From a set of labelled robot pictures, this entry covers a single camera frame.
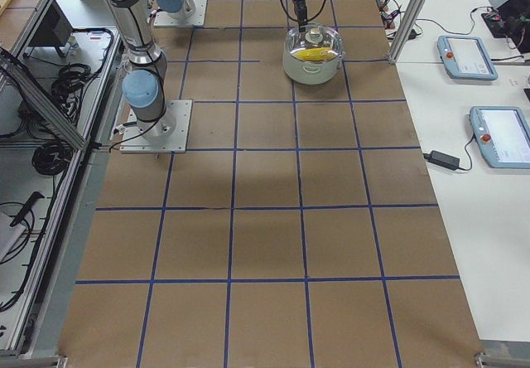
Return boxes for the glass pot lid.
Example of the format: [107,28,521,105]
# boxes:
[284,23,345,61]

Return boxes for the yellow corn cob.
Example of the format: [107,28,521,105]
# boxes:
[292,47,338,62]

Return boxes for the far teach pendant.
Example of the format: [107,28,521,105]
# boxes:
[436,36,498,81]

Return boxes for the teach pendant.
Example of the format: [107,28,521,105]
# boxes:
[436,36,498,81]
[470,106,529,169]

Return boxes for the black power brick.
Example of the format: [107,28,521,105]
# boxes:
[423,150,460,171]

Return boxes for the small black monitor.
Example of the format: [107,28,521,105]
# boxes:
[29,0,74,58]

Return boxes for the near teach pendant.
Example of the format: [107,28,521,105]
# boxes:
[470,106,529,169]

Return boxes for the electronics board with wires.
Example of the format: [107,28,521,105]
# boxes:
[375,0,402,30]

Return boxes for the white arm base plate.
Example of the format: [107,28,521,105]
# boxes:
[153,0,208,28]

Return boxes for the aluminium frame post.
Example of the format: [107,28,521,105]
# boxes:
[388,0,426,64]

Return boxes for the aluminium frame rail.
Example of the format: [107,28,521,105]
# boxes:
[1,48,88,151]

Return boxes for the coiled black cables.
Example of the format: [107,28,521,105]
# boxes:
[31,63,104,177]

